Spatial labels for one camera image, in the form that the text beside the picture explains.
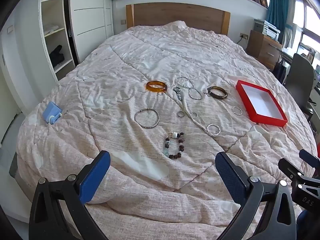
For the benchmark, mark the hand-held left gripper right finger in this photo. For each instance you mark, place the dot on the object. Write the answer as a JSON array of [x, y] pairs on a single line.
[[231, 177]]

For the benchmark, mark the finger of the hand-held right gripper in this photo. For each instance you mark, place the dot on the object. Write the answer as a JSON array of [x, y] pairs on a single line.
[[308, 157], [290, 168]]

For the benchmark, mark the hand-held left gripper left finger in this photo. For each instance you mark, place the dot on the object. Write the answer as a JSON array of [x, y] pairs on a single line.
[[95, 177]]

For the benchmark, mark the twisted silver bangle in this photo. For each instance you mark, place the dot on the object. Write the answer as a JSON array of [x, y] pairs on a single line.
[[208, 130]]

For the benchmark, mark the thin silver hoop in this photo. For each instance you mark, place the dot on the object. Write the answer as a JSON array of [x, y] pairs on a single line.
[[233, 111]]

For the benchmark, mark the large thin silver bangle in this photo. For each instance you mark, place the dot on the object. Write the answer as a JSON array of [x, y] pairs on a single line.
[[136, 122]]

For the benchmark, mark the red shallow box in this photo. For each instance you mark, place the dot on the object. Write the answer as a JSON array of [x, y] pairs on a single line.
[[246, 102]]

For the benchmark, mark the silver wristwatch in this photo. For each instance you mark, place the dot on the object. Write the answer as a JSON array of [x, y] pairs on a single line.
[[178, 94]]

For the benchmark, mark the amber bangle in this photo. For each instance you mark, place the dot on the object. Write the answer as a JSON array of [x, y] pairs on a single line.
[[150, 87]]

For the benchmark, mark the blue plastic device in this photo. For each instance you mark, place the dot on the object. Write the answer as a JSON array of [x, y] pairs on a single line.
[[51, 112]]

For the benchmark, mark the grey office chair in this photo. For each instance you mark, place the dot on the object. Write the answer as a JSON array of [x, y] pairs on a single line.
[[298, 72]]

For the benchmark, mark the dark brown bangle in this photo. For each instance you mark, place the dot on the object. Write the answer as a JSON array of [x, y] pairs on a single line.
[[211, 94]]

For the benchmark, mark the black bag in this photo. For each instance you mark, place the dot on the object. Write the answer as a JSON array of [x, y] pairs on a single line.
[[278, 71]]

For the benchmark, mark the dark desk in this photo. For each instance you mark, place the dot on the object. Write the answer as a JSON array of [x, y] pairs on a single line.
[[287, 57]]

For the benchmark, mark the wooden dresser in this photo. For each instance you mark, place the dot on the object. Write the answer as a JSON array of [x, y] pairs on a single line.
[[262, 47]]

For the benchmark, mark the black folded clothing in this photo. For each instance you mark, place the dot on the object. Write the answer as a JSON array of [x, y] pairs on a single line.
[[57, 56]]

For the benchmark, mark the bed with cream quilt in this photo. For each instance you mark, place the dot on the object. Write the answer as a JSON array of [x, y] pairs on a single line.
[[140, 55]]

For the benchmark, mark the white printer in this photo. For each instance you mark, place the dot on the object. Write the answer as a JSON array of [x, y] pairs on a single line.
[[267, 28]]

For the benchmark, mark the long teal curtain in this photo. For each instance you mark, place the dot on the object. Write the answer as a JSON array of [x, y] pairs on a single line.
[[277, 10]]

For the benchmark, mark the white folded clothing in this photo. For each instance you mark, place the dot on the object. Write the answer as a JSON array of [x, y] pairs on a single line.
[[51, 28]]

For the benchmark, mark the white wardrobe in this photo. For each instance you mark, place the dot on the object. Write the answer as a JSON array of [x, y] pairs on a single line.
[[87, 17]]

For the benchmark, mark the wooden headboard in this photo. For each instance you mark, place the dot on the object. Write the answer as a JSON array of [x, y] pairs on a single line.
[[175, 13]]

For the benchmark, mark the wall socket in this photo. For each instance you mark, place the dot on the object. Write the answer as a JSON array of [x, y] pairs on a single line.
[[244, 36]]

